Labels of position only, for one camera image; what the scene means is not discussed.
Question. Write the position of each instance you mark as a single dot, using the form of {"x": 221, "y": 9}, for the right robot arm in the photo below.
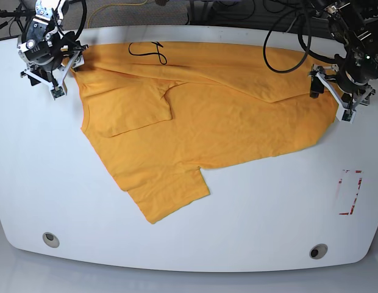
{"x": 45, "y": 27}

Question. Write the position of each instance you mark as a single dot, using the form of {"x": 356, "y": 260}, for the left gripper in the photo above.
{"x": 347, "y": 94}

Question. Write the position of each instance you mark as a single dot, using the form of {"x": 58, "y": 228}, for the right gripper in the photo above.
{"x": 44, "y": 66}

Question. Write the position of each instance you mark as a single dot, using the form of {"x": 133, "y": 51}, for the left grey table grommet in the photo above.
{"x": 51, "y": 240}

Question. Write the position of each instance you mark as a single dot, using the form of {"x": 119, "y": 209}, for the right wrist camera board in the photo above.
{"x": 58, "y": 92}

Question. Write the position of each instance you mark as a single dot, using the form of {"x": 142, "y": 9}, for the right grey table grommet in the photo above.
{"x": 318, "y": 251}

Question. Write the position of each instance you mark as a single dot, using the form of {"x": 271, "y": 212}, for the black tripod stand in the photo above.
{"x": 19, "y": 16}

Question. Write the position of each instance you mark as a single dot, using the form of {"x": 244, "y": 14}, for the orange T-shirt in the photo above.
{"x": 213, "y": 105}

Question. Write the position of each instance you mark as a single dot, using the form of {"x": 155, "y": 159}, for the grey table grommet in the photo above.
{"x": 318, "y": 251}
{"x": 51, "y": 240}

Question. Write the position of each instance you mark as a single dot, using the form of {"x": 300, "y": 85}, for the red tape rectangle marking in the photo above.
{"x": 347, "y": 191}

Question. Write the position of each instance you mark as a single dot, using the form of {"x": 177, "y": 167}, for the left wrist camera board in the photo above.
{"x": 348, "y": 116}

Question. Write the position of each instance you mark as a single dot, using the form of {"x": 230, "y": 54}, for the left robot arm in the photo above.
{"x": 348, "y": 26}

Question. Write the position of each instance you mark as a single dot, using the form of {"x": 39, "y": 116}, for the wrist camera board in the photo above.
{"x": 58, "y": 92}
{"x": 348, "y": 116}

